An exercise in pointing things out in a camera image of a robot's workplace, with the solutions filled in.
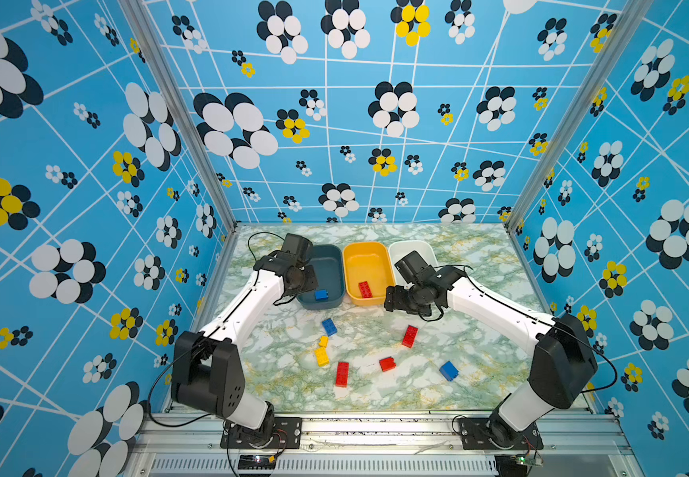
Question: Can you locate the corner aluminium post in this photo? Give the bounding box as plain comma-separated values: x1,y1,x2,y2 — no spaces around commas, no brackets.
119,0,236,237
505,0,654,237

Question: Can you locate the long red lego brick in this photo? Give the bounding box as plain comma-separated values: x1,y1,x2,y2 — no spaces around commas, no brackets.
335,362,350,388

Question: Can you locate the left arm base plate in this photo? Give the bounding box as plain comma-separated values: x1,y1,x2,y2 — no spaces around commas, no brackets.
219,417,303,450

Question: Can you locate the aluminium front rail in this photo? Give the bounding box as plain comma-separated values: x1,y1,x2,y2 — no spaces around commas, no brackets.
123,409,644,476

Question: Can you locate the right corner aluminium post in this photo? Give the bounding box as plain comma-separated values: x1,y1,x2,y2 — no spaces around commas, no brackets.
505,0,654,237

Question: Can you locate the yellow plastic bin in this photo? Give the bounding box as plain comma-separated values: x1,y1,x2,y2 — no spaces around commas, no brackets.
343,242,396,306

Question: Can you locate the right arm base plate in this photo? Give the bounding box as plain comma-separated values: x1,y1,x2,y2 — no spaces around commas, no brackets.
451,415,543,452

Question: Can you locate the blue lego brick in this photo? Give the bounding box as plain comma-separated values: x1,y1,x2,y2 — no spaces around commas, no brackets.
439,361,459,382
322,318,338,337
314,290,329,301

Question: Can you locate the left corner aluminium post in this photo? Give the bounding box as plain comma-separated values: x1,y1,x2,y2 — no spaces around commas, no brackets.
119,0,236,237

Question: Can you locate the dark teal plastic bin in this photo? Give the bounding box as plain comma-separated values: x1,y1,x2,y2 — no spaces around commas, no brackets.
297,244,346,310

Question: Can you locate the yellow lego brick long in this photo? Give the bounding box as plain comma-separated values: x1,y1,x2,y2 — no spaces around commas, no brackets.
315,347,330,367

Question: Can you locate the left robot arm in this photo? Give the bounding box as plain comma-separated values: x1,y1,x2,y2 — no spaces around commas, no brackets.
171,234,318,444

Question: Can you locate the small red lego brick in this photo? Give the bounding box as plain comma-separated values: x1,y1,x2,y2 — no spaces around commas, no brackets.
379,357,396,373

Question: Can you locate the white plastic bin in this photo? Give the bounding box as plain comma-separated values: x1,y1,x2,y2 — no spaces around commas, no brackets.
388,240,438,286

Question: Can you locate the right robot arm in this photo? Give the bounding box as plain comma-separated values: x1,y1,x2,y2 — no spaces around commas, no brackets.
384,252,598,448

